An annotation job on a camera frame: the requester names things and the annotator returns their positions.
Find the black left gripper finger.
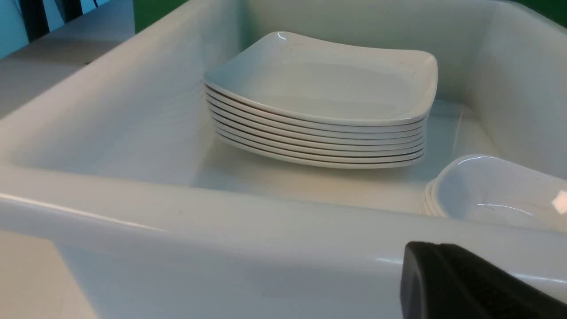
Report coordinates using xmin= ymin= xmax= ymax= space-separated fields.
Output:
xmin=400 ymin=241 xmax=567 ymax=319

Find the stack of small white bowls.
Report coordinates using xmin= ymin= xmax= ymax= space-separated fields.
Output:
xmin=420 ymin=154 xmax=567 ymax=233

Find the stack of white square plates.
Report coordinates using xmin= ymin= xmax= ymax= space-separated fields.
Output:
xmin=204 ymin=32 xmax=438 ymax=169

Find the large white plastic tub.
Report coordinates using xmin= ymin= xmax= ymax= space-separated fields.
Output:
xmin=1 ymin=0 xmax=566 ymax=319

